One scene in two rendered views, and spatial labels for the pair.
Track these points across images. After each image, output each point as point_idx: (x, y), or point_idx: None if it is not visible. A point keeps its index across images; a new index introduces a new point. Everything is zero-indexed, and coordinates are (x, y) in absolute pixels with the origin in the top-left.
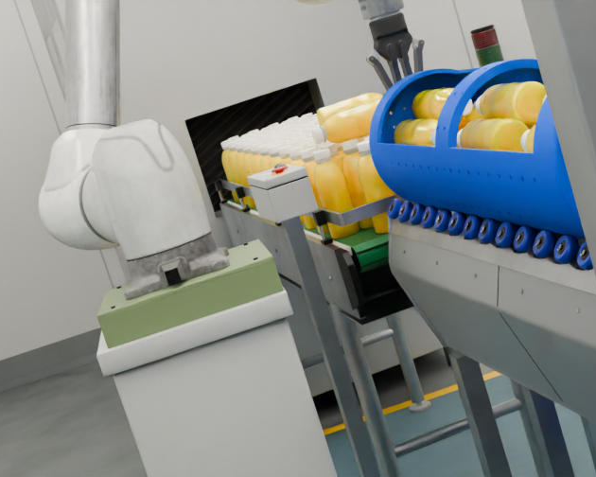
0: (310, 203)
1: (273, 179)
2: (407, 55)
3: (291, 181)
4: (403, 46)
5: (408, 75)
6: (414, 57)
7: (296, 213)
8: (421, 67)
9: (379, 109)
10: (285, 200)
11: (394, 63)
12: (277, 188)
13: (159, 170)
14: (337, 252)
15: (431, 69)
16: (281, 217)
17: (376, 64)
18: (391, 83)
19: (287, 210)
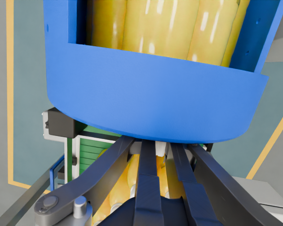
0: (238, 181)
1: None
2: (141, 183)
3: (266, 205)
4: (148, 214)
5: (154, 152)
6: (104, 191)
7: (250, 180)
8: (112, 150)
9: (257, 102)
10: (267, 193)
11: (197, 183)
12: (281, 205)
13: None
14: (210, 151)
15: (120, 77)
16: (265, 184)
17: (264, 212)
18: (203, 157)
19: (261, 185)
